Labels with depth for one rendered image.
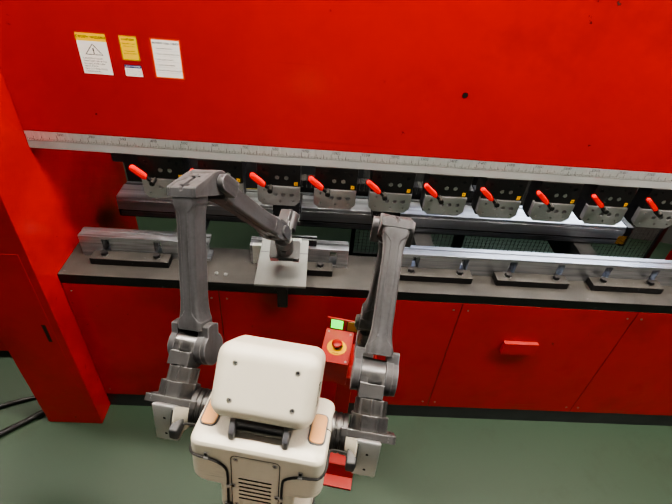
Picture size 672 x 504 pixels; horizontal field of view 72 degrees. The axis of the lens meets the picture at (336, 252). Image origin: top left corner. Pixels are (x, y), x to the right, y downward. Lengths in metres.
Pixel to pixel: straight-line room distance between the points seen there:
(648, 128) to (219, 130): 1.39
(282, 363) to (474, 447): 1.75
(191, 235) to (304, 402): 0.43
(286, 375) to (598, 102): 1.28
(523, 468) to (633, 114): 1.64
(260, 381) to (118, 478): 1.58
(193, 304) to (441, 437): 1.71
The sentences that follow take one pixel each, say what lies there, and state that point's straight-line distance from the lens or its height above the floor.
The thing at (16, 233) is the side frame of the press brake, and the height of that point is 1.14.
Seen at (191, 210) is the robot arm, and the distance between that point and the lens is 1.05.
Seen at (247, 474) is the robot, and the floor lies 1.16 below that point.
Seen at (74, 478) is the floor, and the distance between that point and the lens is 2.52.
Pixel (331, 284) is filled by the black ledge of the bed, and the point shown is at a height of 0.88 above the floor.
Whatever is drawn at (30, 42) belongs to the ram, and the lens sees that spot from 1.70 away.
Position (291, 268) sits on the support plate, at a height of 1.00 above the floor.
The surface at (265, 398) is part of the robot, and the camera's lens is 0.94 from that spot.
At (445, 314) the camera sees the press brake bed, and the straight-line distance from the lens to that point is 1.96.
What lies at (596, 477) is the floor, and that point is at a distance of 2.74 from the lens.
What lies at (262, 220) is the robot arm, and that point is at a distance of 1.32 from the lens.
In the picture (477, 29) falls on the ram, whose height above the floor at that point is 1.81.
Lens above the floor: 2.12
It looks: 39 degrees down
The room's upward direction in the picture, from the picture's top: 6 degrees clockwise
